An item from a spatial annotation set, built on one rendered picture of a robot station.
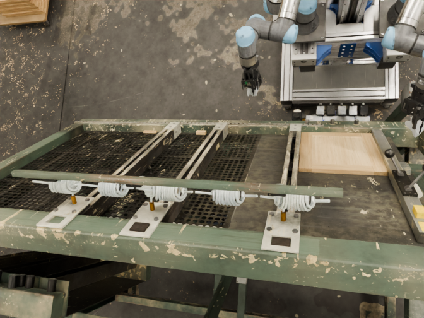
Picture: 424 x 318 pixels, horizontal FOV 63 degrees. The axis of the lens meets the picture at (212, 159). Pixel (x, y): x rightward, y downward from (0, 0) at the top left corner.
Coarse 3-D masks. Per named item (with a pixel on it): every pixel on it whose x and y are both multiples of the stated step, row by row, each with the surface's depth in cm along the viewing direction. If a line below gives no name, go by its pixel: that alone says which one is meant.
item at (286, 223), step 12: (300, 132) 187; (288, 144) 170; (288, 156) 157; (288, 168) 147; (288, 180) 143; (276, 216) 107; (288, 216) 107; (276, 228) 102; (288, 228) 101; (264, 240) 97
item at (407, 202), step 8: (376, 136) 180; (384, 136) 179; (376, 144) 176; (384, 144) 169; (384, 160) 156; (392, 168) 146; (400, 168) 145; (392, 176) 141; (392, 184) 140; (400, 192) 129; (400, 200) 128; (408, 200) 123; (416, 200) 122; (408, 208) 118; (408, 216) 118; (416, 224) 110; (416, 232) 109; (416, 240) 108
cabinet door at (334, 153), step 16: (304, 144) 182; (320, 144) 181; (336, 144) 180; (352, 144) 178; (368, 144) 176; (304, 160) 164; (320, 160) 164; (336, 160) 162; (352, 160) 161; (368, 160) 160
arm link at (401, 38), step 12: (408, 0) 127; (420, 0) 125; (408, 12) 126; (420, 12) 126; (396, 24) 130; (408, 24) 127; (384, 36) 130; (396, 36) 128; (408, 36) 127; (396, 48) 130; (408, 48) 128
